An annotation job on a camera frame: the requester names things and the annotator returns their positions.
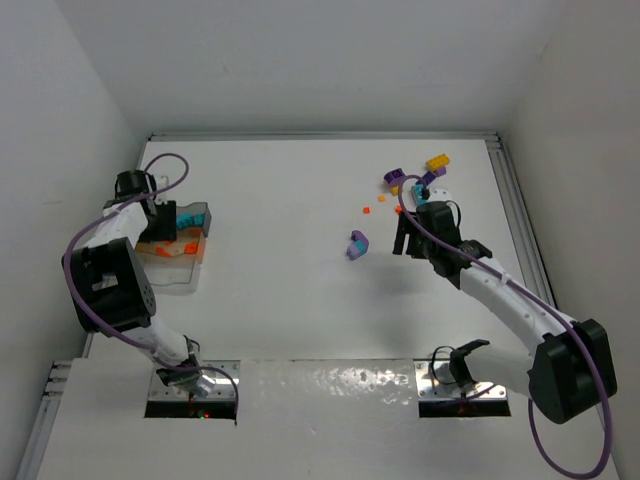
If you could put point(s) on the purple flat lego plate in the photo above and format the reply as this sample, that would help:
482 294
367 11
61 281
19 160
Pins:
432 175

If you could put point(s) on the purple arch lego brick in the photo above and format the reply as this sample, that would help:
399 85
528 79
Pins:
394 178

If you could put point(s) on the small orange lego brick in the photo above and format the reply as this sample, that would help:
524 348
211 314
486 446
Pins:
191 248

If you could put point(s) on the purple teal lego stack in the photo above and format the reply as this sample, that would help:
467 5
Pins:
359 245

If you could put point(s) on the smoky grey transparent container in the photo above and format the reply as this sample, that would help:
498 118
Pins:
196 208

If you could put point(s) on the orange round lego piece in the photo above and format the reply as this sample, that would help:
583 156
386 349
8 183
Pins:
161 251

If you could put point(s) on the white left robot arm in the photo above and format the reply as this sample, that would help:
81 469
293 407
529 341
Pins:
110 290

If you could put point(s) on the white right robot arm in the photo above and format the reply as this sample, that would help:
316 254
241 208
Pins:
568 367

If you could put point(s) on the yellow lego brick far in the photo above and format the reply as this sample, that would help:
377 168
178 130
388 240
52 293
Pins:
437 162

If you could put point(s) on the teal 2x4 lego brick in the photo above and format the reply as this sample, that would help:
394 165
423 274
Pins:
188 220

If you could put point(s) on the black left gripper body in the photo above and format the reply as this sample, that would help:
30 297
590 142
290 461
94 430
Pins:
165 222

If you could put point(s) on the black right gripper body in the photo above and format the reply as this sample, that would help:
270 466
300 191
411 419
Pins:
409 239

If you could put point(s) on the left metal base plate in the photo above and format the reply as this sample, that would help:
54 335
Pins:
214 384

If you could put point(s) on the clear transparent container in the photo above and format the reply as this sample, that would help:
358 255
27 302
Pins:
173 278

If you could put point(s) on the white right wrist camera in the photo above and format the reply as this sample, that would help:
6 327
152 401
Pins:
439 194

